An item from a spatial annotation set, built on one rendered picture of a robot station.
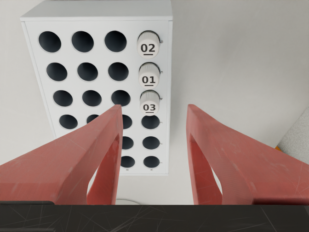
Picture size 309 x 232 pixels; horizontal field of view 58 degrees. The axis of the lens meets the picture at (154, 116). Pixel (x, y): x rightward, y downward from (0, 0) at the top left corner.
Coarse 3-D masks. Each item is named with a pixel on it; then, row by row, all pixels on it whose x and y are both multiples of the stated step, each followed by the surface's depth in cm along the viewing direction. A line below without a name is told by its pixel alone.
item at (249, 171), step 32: (192, 128) 11; (224, 128) 9; (192, 160) 11; (224, 160) 7; (256, 160) 6; (288, 160) 6; (192, 192) 12; (224, 192) 7; (256, 192) 5; (288, 192) 5
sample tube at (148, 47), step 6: (150, 30) 16; (144, 36) 15; (150, 36) 15; (156, 36) 15; (138, 42) 15; (144, 42) 15; (150, 42) 15; (156, 42) 15; (138, 48) 15; (144, 48) 15; (150, 48) 15; (156, 48) 15; (144, 54) 15; (150, 54) 15; (156, 54) 15
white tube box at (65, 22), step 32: (96, 0) 18; (128, 0) 18; (160, 0) 18; (32, 32) 16; (64, 32) 16; (96, 32) 16; (128, 32) 16; (160, 32) 16; (64, 64) 17; (96, 64) 17; (128, 64) 17; (160, 64) 17; (64, 96) 20; (96, 96) 20; (128, 96) 19; (160, 96) 18; (64, 128) 20; (128, 128) 20; (160, 128) 19; (128, 160) 22; (160, 160) 21
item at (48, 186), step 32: (96, 128) 9; (32, 160) 6; (64, 160) 6; (96, 160) 8; (0, 192) 5; (32, 192) 5; (64, 192) 6; (96, 192) 11; (0, 224) 5; (32, 224) 5; (64, 224) 5; (96, 224) 5; (128, 224) 5; (160, 224) 5; (192, 224) 5; (224, 224) 5; (256, 224) 5; (288, 224) 5
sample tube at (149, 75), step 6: (144, 66) 16; (150, 66) 16; (156, 66) 17; (144, 72) 16; (150, 72) 16; (156, 72) 16; (138, 78) 16; (144, 78) 16; (150, 78) 16; (156, 78) 16; (144, 84) 16; (150, 84) 16; (156, 84) 16
